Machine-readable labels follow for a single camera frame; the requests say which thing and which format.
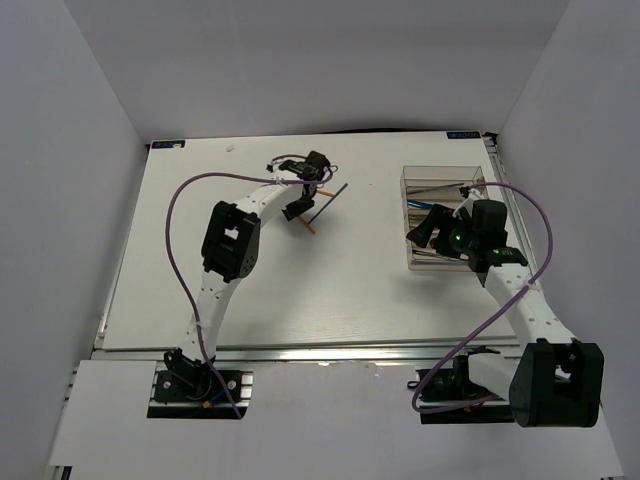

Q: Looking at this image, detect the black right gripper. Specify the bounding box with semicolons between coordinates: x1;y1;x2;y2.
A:
407;204;479;259

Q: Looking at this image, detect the black knife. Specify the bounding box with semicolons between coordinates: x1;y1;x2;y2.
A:
407;182;465;194

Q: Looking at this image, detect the dark blue chopstick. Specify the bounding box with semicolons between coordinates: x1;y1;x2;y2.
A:
308;182;349;225

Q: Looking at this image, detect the blue iridescent knife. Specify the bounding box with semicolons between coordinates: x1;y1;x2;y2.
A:
407;200;433;210

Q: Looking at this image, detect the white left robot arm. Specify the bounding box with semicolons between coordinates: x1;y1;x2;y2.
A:
164;151;335;399

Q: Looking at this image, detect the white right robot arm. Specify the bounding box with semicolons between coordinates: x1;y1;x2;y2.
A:
406;197;604;428

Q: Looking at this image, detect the clear compartment organizer tray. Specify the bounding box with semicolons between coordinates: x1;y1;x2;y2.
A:
400;165;485;273

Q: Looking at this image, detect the blue label sticker right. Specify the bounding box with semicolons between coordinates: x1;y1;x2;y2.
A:
446;131;482;140

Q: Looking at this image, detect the blue label sticker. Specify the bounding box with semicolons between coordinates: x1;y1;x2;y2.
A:
446;131;482;140
150;139;186;149

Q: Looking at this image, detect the blue label sticker left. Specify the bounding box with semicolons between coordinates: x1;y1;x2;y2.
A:
150;139;186;149

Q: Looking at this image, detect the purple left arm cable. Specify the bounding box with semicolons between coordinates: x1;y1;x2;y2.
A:
166;153;341;419

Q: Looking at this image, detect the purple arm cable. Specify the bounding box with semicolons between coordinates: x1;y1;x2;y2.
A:
166;153;341;419
410;182;555;414

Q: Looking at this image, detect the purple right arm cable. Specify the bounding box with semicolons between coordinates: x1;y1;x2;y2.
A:
410;182;555;414

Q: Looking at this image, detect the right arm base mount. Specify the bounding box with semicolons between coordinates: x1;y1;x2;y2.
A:
419;346;514;425

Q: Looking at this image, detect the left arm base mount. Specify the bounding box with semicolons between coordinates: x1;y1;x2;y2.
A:
147;349;253;420

